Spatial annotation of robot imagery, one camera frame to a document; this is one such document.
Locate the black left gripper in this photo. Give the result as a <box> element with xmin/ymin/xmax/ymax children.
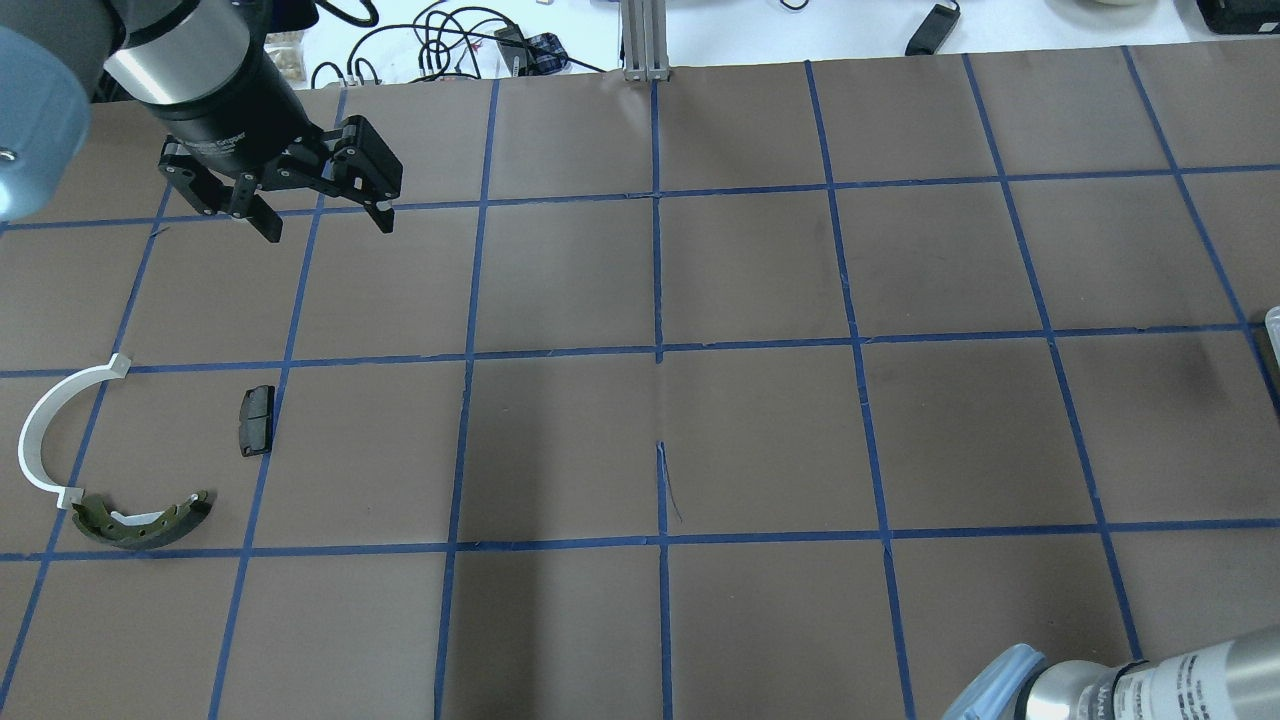
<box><xmin>150</xmin><ymin>55</ymin><xmax>404</xmax><ymax>243</ymax></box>

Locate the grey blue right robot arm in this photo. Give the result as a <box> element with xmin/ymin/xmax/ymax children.
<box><xmin>321</xmin><ymin>94</ymin><xmax>1277</xmax><ymax>719</ymax></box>

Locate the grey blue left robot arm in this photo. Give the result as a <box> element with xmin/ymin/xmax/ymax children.
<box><xmin>1</xmin><ymin>1</ymin><xmax>339</xmax><ymax>242</ymax></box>

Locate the silver ribbed metal tray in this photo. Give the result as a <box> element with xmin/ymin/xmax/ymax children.
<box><xmin>1263</xmin><ymin>306</ymin><xmax>1280</xmax><ymax>366</ymax></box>

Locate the black brake pad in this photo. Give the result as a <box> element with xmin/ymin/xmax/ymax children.
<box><xmin>238</xmin><ymin>386</ymin><xmax>276</xmax><ymax>457</ymax></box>

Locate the white curved plastic part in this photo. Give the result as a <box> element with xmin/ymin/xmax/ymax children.
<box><xmin>17</xmin><ymin>354</ymin><xmax>132</xmax><ymax>510</ymax></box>

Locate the green brake shoe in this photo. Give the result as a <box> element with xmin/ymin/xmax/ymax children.
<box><xmin>70</xmin><ymin>489</ymin><xmax>215</xmax><ymax>552</ymax></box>

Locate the black power adapter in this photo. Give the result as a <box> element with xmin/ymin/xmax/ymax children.
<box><xmin>904</xmin><ymin>1</ymin><xmax>963</xmax><ymax>56</ymax></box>

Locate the aluminium frame post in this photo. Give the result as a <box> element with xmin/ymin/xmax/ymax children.
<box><xmin>618</xmin><ymin>0</ymin><xmax>671</xmax><ymax>82</ymax></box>

